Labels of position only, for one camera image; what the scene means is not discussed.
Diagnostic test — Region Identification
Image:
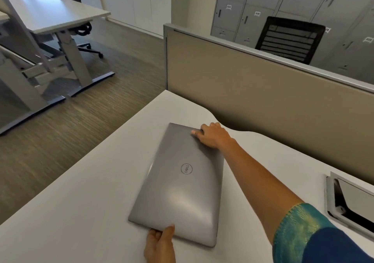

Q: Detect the person's left hand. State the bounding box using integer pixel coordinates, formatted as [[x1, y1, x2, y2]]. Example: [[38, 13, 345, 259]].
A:
[[143, 224, 176, 263]]

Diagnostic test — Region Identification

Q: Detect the person's right hand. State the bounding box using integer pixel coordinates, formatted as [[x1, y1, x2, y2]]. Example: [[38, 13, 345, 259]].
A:
[[191, 122, 237, 150]]

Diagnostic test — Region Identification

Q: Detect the grey laptop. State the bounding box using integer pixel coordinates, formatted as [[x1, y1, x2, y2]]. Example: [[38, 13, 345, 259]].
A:
[[128, 122, 225, 248]]

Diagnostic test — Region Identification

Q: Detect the person's right forearm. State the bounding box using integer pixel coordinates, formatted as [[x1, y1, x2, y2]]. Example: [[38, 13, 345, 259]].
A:
[[223, 139, 305, 246]]

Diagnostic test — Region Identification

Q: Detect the beige desk partition panel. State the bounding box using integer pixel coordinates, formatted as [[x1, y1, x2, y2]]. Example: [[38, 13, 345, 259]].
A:
[[163, 23, 374, 185]]

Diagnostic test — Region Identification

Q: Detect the black mesh office chair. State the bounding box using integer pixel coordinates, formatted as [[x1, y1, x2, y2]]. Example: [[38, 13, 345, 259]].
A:
[[255, 16, 326, 65]]

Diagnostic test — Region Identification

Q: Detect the teal blue sleeve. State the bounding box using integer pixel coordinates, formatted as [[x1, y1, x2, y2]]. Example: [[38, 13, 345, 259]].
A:
[[272, 203, 374, 263]]

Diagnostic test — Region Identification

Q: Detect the white cabinet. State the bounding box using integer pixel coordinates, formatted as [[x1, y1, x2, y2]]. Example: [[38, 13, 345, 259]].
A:
[[95, 0, 173, 37]]

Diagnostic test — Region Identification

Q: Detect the black wheeled office chair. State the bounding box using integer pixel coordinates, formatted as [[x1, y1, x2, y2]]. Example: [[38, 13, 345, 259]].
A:
[[55, 0, 104, 59]]

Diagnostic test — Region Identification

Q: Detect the white desk with grey legs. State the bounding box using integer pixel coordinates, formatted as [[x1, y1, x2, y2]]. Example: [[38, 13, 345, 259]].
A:
[[0, 0, 115, 135]]

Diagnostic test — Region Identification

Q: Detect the grey desk cable hatch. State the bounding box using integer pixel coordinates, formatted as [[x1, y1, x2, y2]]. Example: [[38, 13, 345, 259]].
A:
[[325, 171, 374, 242]]

